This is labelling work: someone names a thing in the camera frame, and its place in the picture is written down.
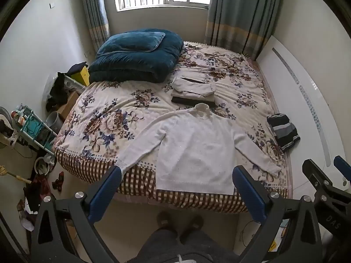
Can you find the wide blue-green curtain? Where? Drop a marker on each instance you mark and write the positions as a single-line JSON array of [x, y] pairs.
[[238, 19]]

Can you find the white headboard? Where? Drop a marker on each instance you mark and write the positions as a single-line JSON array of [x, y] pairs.
[[277, 82]]

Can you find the red toy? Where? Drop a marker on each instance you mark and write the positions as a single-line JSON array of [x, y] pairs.
[[58, 182]]

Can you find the yellow box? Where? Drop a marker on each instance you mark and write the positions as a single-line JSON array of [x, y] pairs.
[[82, 77]]

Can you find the white plastic frame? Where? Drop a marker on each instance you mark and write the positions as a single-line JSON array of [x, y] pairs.
[[73, 84]]

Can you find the person's left brown slipper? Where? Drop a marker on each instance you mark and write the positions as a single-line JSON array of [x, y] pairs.
[[164, 220]]

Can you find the golden toy staff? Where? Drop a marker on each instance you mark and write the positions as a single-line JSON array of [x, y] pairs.
[[15, 176]]

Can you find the black grey striped garment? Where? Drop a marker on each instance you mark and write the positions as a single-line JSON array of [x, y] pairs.
[[282, 131]]

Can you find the dark blue pillow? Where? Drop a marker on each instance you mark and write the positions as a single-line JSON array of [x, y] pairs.
[[129, 42]]

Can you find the pile of clothes on floor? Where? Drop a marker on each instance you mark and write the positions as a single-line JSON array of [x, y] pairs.
[[37, 194]]

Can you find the bed with floral cover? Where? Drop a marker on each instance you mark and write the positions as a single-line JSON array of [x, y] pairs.
[[115, 106]]

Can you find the person's brown slipper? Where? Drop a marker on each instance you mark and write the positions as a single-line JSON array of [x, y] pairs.
[[164, 220], [196, 223]]

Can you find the black clothes heap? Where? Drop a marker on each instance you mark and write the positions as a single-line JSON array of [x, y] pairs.
[[59, 93]]

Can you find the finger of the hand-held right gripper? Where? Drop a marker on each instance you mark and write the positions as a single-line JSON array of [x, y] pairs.
[[315, 172], [344, 168]]

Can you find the white sweater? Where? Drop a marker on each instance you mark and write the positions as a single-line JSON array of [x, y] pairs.
[[192, 153]]

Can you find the cardboard box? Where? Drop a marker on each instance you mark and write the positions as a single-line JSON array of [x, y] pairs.
[[68, 105]]

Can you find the grey bucket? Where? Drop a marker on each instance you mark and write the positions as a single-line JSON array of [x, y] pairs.
[[54, 122]]

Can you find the narrow blue-green curtain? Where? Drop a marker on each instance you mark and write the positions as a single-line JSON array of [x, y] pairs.
[[94, 13]]

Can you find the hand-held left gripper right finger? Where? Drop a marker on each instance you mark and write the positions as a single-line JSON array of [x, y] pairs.
[[248, 191]]

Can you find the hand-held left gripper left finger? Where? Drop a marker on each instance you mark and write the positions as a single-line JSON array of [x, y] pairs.
[[105, 194]]

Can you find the folded beige garment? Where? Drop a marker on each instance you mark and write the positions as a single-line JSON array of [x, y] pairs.
[[192, 88]]

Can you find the folded dark blue quilt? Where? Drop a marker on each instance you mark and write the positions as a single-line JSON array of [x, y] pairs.
[[137, 67]]

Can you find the person's legs in grey trousers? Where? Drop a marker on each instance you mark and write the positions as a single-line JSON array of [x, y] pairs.
[[170, 246]]

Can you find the dark blue cloth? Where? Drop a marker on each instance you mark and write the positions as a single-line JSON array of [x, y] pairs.
[[77, 68]]

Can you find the person's right brown slipper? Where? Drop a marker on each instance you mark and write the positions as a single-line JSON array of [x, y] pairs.
[[196, 223]]

